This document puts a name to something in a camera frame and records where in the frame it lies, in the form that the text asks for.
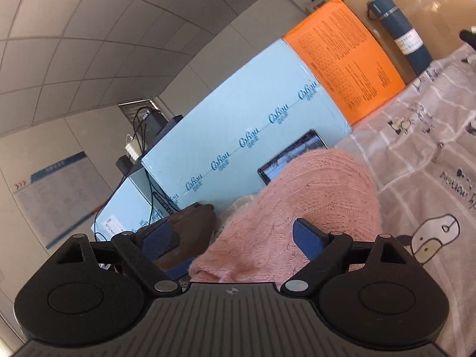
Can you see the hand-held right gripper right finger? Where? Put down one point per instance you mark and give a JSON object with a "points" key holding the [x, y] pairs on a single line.
{"points": [[305, 238]]}

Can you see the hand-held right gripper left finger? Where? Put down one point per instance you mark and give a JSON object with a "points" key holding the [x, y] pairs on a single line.
{"points": [[160, 241]]}

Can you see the dark brown cloth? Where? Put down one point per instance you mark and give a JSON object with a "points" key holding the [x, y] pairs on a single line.
{"points": [[195, 223]]}

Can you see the pink knitted sweater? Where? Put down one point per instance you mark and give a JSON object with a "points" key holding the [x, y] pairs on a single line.
{"points": [[297, 193]]}

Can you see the small light blue cardboard box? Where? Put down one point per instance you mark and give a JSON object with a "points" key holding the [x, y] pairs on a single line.
{"points": [[122, 208]]}

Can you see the black plug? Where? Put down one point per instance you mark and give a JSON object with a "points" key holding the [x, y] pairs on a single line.
{"points": [[124, 165]]}

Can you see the smartphone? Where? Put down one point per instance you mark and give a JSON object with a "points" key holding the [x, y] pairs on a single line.
{"points": [[288, 154]]}

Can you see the white charger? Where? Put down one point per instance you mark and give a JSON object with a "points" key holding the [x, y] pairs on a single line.
{"points": [[132, 148]]}

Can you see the black power adapter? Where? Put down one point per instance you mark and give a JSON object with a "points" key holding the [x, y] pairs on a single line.
{"points": [[156, 122]]}

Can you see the large light blue cardboard box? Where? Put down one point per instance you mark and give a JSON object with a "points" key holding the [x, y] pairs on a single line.
{"points": [[241, 111]]}

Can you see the cartoon printed bed sheet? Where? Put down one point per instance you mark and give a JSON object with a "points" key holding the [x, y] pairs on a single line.
{"points": [[427, 156]]}

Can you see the orange cardboard box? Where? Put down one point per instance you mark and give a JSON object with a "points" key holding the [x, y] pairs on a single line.
{"points": [[342, 55]]}

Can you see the dark blue vacuum bottle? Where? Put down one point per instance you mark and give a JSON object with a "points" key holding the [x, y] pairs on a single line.
{"points": [[399, 31]]}

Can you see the black sock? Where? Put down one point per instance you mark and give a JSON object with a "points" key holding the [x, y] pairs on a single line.
{"points": [[469, 38]]}

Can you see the brown cardboard box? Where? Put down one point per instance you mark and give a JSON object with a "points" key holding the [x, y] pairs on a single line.
{"points": [[427, 3]]}

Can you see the blue and white wall poster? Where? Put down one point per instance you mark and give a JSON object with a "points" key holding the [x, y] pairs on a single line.
{"points": [[59, 200]]}

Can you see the grey wall vent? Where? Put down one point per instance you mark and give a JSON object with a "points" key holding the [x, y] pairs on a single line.
{"points": [[130, 109]]}

